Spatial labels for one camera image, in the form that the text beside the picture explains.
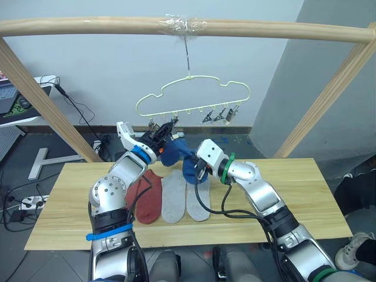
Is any blue sock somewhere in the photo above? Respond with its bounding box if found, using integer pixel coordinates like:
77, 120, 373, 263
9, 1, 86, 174
160, 139, 189, 168
182, 148, 209, 185

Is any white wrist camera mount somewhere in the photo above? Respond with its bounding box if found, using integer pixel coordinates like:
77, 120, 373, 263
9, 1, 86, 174
116, 121, 142, 153
196, 139, 229, 177

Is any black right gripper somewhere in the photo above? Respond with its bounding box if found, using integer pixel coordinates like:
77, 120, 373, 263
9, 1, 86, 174
194, 160, 210, 183

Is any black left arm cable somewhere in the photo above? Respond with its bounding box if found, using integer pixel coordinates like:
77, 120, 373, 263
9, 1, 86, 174
126, 174, 153, 282

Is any red sock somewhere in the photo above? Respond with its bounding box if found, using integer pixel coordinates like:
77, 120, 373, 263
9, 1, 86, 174
135, 169, 163, 226

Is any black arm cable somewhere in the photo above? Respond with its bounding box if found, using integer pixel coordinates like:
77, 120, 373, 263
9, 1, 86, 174
126, 174, 153, 282
193, 176, 290, 282

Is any black desk power cable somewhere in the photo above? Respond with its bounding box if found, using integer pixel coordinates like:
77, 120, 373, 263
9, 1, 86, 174
38, 75, 111, 156

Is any dark grey rounded shape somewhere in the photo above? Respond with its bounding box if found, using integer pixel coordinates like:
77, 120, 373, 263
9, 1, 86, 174
213, 245, 265, 282
148, 249, 182, 282

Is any black trouser leg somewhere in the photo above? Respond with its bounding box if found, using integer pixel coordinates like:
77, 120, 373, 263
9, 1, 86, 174
333, 169, 376, 217

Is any cream clip hanger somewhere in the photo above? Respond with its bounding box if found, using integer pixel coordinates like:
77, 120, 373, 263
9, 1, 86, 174
135, 32, 250, 119

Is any slanted wooden rack post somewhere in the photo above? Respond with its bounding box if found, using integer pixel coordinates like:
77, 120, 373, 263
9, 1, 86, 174
273, 28, 376, 159
0, 37, 104, 163

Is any laptop computer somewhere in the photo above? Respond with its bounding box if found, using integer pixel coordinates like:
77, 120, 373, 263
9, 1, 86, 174
0, 80, 18, 115

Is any white desk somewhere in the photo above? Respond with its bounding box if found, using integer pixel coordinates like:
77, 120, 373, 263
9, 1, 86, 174
0, 75, 58, 129

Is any white sneaker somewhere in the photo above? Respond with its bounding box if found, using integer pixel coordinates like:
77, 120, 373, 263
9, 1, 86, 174
334, 231, 376, 271

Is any clear tape wrap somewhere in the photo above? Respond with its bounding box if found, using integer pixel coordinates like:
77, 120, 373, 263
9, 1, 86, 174
158, 13, 208, 38

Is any grey perforated metal plate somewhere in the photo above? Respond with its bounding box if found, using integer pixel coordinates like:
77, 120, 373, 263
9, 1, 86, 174
0, 127, 27, 161

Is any white T-shaped floor stand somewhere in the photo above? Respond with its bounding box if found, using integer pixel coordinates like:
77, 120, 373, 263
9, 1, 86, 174
28, 147, 85, 180

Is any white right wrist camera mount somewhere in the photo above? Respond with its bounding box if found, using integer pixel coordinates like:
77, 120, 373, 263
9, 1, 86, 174
196, 139, 229, 177

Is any black green mouse pad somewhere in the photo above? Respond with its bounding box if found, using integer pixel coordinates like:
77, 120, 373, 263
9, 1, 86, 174
0, 96, 42, 122

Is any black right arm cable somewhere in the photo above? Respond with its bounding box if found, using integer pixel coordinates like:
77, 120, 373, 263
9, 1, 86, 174
193, 176, 290, 282

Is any white power strip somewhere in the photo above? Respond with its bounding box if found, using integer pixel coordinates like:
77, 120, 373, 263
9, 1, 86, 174
19, 195, 49, 211

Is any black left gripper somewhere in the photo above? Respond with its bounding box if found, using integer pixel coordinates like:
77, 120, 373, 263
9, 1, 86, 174
139, 122, 174, 156

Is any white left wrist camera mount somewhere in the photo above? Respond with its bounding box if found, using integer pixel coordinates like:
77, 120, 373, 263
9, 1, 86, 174
116, 121, 142, 153

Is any beige wooden rack top rail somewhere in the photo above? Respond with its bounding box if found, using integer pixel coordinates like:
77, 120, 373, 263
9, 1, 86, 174
0, 16, 376, 45

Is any grey sock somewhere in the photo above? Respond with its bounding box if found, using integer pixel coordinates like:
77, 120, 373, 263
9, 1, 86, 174
160, 170, 187, 224
185, 182, 212, 223

